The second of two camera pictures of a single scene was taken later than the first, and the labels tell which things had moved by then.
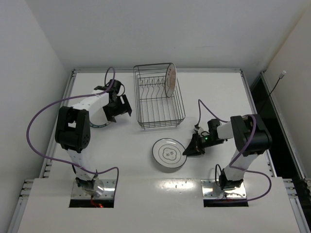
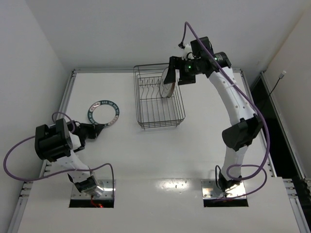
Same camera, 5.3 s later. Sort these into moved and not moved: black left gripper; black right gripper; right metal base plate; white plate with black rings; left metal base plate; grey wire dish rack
Moved: black left gripper; white plate with black rings; black right gripper
Not moved: left metal base plate; right metal base plate; grey wire dish rack
